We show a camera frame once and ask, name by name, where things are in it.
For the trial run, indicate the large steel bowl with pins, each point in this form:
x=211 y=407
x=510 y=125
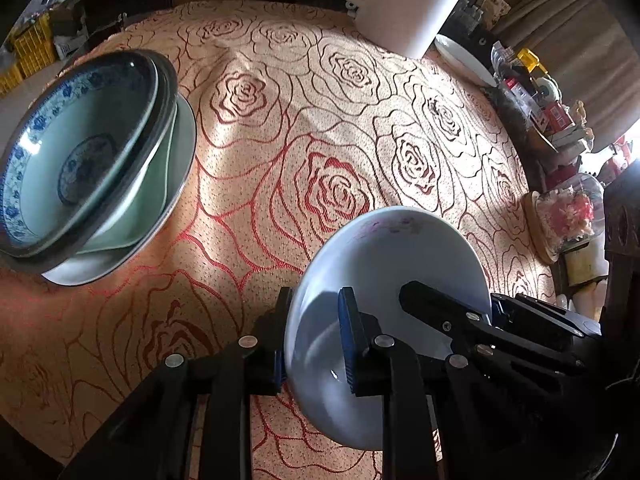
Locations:
x=165 y=100

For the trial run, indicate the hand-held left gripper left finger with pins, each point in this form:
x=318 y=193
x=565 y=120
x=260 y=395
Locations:
x=277 y=370

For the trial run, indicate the plain white plate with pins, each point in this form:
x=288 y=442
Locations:
x=460 y=55

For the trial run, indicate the rose patterned tablecloth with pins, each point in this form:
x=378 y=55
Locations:
x=300 y=135

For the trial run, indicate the blue patterned ceramic bowl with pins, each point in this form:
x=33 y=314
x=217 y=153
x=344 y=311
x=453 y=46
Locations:
x=65 y=160

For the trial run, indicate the green square plate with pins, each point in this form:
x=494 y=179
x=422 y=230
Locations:
x=135 y=215

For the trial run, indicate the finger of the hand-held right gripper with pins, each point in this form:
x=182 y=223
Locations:
x=440 y=312
x=540 y=317

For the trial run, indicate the clutter of bottles and boxes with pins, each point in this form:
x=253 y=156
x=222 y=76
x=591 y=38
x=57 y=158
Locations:
x=575 y=35

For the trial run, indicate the white tape dispenser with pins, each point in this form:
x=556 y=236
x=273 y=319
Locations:
x=548 y=87

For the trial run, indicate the yellow plastic crate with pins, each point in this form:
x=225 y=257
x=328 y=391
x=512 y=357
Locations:
x=35 y=42
x=10 y=80

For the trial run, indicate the glass dome with flowers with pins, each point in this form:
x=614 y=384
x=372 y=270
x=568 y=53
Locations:
x=565 y=215

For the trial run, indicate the white bowl with pink flowers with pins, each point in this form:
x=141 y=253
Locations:
x=390 y=255

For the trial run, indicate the cream plastic container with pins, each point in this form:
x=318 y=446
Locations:
x=582 y=265

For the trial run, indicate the yellow toy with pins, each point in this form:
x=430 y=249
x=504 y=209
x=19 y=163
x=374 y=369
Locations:
x=529 y=60

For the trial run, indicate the dark carved wooden furniture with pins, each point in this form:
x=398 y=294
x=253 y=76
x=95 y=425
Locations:
x=622 y=240

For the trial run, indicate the black drawer cabinet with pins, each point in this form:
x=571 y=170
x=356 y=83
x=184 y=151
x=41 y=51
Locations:
x=125 y=0

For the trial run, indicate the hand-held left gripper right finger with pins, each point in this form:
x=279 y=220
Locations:
x=346 y=340

